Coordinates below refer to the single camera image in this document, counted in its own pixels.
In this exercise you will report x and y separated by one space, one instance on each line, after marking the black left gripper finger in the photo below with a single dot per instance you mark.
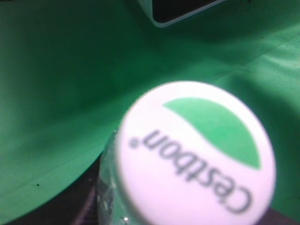
75 205

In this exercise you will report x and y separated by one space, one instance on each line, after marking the clear water bottle white cap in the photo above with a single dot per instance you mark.
186 153

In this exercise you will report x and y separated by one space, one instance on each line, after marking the green cloth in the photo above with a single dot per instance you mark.
69 69

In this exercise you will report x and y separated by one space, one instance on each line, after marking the white frame drawer cabinet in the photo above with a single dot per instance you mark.
163 13

